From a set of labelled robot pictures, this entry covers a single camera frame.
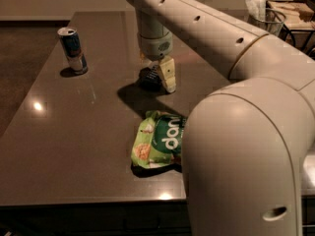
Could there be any wooden tray with black frame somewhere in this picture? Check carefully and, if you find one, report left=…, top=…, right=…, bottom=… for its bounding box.
left=267, top=0, right=315, bottom=56

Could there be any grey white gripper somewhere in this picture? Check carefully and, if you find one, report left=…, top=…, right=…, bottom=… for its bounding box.
left=138, top=32, right=176, bottom=93

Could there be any clear glass cup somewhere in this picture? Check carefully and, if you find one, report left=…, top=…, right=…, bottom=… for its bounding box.
left=248, top=8, right=286, bottom=36

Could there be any blue silver drink can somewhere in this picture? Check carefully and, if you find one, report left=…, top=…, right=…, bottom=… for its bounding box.
left=57, top=27, right=88, bottom=75

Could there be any dark blue snack bar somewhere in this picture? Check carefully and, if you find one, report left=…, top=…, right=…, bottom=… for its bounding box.
left=138, top=67, right=161, bottom=91

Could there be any green rice chips bag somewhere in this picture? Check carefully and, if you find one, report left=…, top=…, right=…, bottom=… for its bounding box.
left=131, top=110, right=186, bottom=169

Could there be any white crumpled napkin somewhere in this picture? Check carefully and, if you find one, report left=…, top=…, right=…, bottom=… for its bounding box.
left=245, top=0, right=266, bottom=21

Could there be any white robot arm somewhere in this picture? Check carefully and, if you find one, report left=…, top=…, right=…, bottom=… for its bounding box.
left=126, top=0, right=315, bottom=236

